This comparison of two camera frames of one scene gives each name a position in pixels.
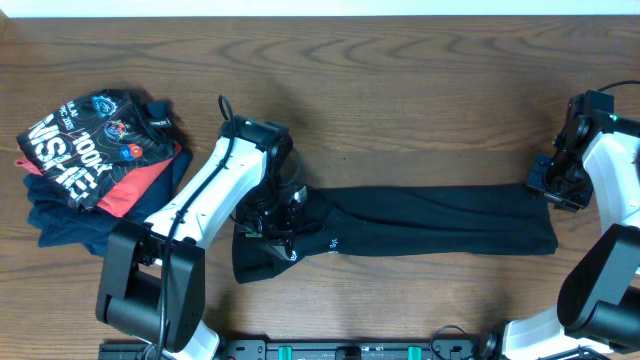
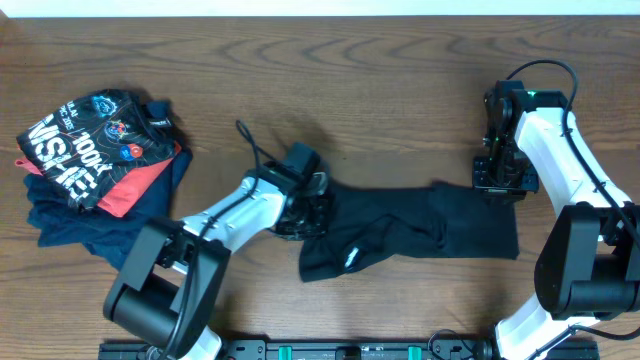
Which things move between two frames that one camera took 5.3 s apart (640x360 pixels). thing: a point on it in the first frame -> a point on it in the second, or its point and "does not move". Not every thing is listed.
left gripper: (281, 238) -> (323, 212)
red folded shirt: (119, 203) does not move
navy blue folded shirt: (58, 222) does not move
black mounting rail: (303, 349) does not move
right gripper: (537, 182) -> (483, 181)
